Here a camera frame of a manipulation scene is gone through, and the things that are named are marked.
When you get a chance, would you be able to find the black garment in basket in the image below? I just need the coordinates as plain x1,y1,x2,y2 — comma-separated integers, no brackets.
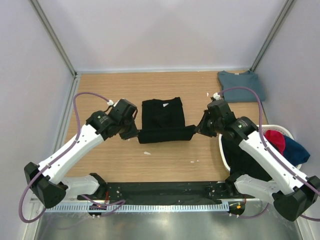
221,136,272,182

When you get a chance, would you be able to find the aluminium corner post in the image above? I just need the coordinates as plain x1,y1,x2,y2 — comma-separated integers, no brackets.
249,0,297,72
28,0,77,78

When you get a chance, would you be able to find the folded teal t-shirt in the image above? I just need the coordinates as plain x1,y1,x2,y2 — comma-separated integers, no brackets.
217,70,266,103

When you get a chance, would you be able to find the left aluminium corner post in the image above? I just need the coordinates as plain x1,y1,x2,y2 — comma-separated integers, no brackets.
28,0,77,78

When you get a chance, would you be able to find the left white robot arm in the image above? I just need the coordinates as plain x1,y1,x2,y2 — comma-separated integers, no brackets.
24,98,139,209

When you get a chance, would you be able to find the white laundry basket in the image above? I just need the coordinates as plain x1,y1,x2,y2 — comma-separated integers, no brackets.
218,124,303,173

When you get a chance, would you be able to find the white slotted cable duct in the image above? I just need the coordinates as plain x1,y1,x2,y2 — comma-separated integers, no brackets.
46,202,229,213

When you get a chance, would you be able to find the black t-shirt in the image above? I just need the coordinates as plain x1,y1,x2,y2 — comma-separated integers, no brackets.
138,97,196,144

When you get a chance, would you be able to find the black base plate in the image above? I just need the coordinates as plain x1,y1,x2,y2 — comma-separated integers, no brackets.
89,181,251,206

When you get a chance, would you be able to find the red garment in basket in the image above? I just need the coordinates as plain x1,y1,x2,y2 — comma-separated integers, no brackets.
264,130,286,155

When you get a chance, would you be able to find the aluminium front rail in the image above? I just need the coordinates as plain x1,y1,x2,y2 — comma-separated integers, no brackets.
29,180,305,204

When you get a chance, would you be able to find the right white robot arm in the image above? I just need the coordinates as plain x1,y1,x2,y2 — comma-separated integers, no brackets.
195,100,320,222

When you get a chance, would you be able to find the navy garment in basket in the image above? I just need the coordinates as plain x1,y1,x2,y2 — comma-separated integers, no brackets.
283,136,311,166

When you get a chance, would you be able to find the right aluminium corner post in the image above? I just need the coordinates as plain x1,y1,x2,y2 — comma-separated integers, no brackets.
249,0,297,72

